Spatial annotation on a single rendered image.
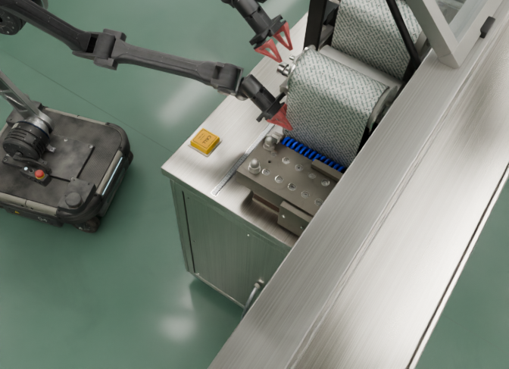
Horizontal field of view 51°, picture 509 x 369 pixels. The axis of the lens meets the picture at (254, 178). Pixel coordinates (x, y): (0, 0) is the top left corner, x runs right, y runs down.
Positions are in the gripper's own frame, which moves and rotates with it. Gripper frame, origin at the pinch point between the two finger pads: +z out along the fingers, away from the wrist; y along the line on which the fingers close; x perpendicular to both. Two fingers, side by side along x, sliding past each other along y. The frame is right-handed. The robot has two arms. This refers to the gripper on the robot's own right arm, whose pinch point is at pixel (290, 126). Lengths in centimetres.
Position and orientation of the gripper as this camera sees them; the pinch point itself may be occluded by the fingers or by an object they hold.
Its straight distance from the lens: 161.5
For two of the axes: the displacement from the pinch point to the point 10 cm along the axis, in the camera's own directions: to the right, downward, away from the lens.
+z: 7.0, 6.9, 1.8
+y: -5.6, 6.9, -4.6
